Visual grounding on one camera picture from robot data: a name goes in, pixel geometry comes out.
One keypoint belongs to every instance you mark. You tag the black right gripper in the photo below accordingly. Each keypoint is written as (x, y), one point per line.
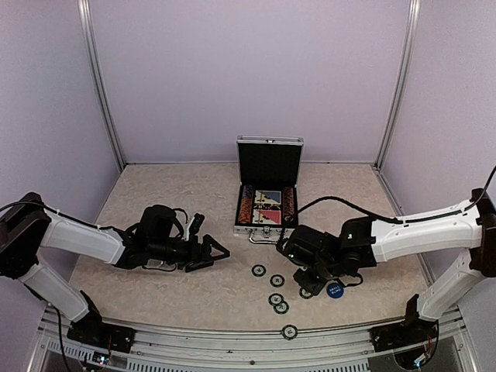
(313, 287)

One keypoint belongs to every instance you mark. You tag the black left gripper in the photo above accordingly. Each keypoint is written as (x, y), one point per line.
(194, 257)

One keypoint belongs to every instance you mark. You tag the green poker chip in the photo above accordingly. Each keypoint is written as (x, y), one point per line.
(289, 332)
(277, 281)
(275, 299)
(281, 308)
(258, 270)
(305, 294)

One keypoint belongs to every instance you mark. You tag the aluminium poker set case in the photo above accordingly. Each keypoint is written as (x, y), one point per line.
(271, 164)

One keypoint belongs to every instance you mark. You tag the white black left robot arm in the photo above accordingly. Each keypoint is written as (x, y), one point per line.
(158, 241)

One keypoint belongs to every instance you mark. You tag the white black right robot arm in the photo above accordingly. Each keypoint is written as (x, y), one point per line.
(372, 239)

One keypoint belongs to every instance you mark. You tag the blue small blind button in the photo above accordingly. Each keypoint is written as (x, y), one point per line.
(335, 290)

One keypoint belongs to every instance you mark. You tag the red playing card deck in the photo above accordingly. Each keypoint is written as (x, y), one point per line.
(266, 217)

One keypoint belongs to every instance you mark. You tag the blue playing card deck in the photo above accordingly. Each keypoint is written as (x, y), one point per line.
(263, 197)

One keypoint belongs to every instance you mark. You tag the right chip row in case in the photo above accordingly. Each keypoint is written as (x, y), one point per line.
(288, 202)

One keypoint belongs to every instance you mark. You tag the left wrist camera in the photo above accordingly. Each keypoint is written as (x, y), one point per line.
(193, 226)

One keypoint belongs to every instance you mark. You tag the front aluminium rail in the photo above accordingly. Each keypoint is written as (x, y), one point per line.
(161, 348)

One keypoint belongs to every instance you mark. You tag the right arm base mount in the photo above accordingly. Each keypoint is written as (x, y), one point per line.
(388, 337)

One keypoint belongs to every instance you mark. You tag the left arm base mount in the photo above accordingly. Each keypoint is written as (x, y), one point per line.
(103, 335)

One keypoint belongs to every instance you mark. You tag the left aluminium frame post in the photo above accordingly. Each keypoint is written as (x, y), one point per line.
(84, 9)

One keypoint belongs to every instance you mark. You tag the aluminium frame post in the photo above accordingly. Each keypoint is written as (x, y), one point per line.
(401, 83)
(84, 9)

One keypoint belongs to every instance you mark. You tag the right aluminium frame post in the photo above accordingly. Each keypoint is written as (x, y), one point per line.
(401, 83)

